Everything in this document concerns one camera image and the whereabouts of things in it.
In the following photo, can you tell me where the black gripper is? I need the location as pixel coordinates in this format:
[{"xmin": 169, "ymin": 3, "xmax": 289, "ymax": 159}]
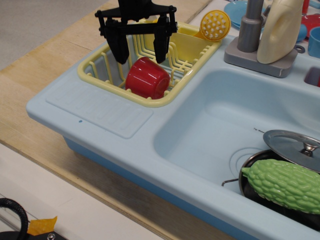
[{"xmin": 94, "ymin": 0, "xmax": 178, "ymax": 65}]

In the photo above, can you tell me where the red plastic cup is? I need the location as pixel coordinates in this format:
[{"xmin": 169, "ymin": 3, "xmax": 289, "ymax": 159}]
[{"xmin": 125, "ymin": 57, "xmax": 171, "ymax": 100}]

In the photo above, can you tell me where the blue plastic cup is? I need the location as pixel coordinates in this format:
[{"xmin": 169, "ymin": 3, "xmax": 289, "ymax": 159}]
[{"xmin": 308, "ymin": 27, "xmax": 320, "ymax": 58}]

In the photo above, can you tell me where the yellow dish rack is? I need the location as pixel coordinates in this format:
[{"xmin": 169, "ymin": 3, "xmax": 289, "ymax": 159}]
[{"xmin": 77, "ymin": 23, "xmax": 222, "ymax": 108}]

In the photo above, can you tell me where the yellow round scrub brush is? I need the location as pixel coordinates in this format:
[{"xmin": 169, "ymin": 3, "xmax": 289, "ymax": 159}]
[{"xmin": 194, "ymin": 10, "xmax": 232, "ymax": 42}]

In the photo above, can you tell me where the blue plastic plate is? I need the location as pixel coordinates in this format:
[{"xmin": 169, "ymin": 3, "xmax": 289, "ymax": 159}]
[{"xmin": 223, "ymin": 0, "xmax": 266, "ymax": 30}]

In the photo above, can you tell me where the grey toy faucet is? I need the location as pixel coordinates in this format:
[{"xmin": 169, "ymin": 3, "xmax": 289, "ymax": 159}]
[{"xmin": 224, "ymin": 0, "xmax": 298, "ymax": 78}]

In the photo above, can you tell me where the light blue toy sink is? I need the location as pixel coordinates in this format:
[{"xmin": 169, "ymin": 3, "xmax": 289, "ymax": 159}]
[{"xmin": 26, "ymin": 37, "xmax": 320, "ymax": 240}]

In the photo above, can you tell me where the wooden board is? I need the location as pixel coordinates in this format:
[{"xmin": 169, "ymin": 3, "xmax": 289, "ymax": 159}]
[{"xmin": 0, "ymin": 0, "xmax": 236, "ymax": 240}]

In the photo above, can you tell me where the cream detergent bottle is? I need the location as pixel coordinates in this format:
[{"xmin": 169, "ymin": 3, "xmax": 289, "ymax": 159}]
[{"xmin": 257, "ymin": 0, "xmax": 304, "ymax": 64}]

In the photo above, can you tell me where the steel pot lid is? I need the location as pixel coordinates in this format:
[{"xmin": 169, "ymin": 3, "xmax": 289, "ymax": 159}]
[{"xmin": 263, "ymin": 130, "xmax": 320, "ymax": 173}]

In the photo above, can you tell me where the green bitter gourd toy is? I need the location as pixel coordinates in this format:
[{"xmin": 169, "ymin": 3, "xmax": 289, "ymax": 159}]
[{"xmin": 241, "ymin": 159, "xmax": 320, "ymax": 215}]

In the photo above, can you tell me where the yellow tape piece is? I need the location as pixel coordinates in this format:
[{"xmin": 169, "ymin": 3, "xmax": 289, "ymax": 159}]
[{"xmin": 27, "ymin": 216, "xmax": 58, "ymax": 236}]

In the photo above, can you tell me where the steel pot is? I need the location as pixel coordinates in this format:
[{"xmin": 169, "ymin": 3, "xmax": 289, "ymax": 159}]
[{"xmin": 222, "ymin": 150, "xmax": 320, "ymax": 232}]

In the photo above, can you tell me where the black cable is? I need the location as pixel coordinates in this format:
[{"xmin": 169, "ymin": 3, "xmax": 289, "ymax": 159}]
[{"xmin": 0, "ymin": 197, "xmax": 30, "ymax": 240}]

